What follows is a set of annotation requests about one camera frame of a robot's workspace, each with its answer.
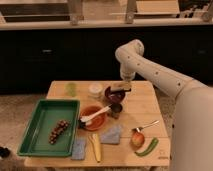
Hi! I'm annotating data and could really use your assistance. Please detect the metal spoon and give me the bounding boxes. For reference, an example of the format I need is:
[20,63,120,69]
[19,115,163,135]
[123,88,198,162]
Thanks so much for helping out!
[132,120,160,132]

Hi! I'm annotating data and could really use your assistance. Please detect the orange bowl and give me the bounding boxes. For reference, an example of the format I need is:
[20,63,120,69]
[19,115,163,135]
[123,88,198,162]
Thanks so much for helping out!
[79,106,107,131]

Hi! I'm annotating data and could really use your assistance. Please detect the green translucent cup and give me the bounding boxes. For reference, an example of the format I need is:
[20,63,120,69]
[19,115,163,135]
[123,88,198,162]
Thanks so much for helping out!
[66,82,76,97]

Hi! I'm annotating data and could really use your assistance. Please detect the dark cabinet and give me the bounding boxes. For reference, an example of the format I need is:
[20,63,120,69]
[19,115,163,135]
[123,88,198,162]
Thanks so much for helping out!
[0,26,213,94]

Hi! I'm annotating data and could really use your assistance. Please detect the small metal cup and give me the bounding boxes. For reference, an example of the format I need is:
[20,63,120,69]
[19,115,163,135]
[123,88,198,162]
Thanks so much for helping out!
[111,103,123,118]

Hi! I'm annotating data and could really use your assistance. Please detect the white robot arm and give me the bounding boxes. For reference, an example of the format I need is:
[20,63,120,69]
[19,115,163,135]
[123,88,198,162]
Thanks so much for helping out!
[115,39,213,171]

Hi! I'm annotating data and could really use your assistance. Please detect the green plastic tray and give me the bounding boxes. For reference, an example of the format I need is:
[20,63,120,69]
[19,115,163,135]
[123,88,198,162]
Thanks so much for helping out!
[17,99,80,157]

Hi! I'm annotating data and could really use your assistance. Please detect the blue sponge cloth left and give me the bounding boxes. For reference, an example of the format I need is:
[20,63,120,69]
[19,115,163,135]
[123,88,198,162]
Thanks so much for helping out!
[71,138,86,160]

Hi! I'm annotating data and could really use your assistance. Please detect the brown grape bunch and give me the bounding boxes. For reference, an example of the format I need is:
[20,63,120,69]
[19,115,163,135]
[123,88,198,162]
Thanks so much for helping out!
[49,120,69,144]

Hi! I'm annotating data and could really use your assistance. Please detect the grey blue cloth right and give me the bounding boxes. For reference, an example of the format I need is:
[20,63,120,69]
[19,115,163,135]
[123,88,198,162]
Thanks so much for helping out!
[100,125,122,145]

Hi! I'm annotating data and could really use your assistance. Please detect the green chili pepper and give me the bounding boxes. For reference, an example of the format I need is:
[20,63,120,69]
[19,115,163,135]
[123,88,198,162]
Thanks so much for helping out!
[135,138,159,157]

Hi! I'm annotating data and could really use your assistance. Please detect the dark maroon bowl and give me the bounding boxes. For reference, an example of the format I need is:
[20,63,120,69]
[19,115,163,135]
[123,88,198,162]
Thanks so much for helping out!
[104,86,125,103]

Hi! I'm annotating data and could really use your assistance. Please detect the red yellow apple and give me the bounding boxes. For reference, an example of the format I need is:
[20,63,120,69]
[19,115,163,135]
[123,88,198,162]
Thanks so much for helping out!
[131,132,145,147]

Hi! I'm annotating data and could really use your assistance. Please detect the wooden table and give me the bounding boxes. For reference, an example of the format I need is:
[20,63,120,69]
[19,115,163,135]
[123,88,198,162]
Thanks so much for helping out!
[24,81,170,168]

